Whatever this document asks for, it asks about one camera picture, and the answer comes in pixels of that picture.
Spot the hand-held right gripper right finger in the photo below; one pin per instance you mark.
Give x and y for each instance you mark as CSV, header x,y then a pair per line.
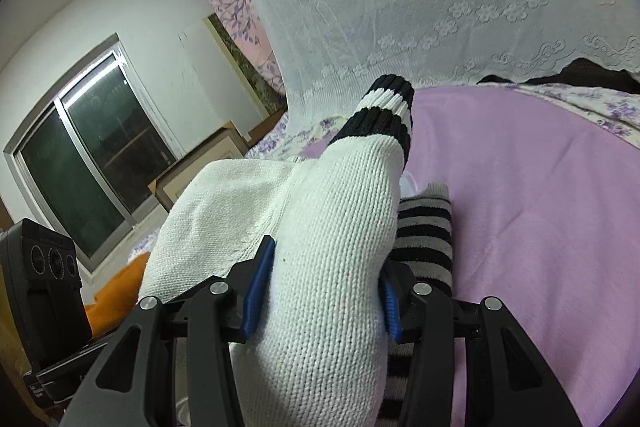
x,y
390,307

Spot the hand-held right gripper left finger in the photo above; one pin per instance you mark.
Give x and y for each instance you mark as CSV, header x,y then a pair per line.
x,y
257,292

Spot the white sweater with black stripes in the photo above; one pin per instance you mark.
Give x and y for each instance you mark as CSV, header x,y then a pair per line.
x,y
325,257

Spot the black and grey striped garment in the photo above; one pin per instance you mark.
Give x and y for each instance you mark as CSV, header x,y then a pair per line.
x,y
425,237

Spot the orange cloth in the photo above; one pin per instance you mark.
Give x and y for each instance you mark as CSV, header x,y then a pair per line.
x,y
115,292

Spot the sliding glass window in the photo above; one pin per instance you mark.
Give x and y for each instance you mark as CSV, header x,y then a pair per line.
x,y
90,147

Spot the purple blanket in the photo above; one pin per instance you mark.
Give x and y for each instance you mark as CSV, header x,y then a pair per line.
x,y
525,207

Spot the dark patterned panel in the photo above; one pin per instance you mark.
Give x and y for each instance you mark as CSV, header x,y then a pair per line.
x,y
255,77

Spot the pink floral cloth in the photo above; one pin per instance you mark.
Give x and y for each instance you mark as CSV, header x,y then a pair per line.
x,y
235,7

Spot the purple floral bedsheet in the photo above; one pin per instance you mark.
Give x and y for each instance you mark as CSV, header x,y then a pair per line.
x,y
600,107

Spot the dark cloth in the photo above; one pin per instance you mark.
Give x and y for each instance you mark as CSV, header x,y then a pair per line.
x,y
590,72

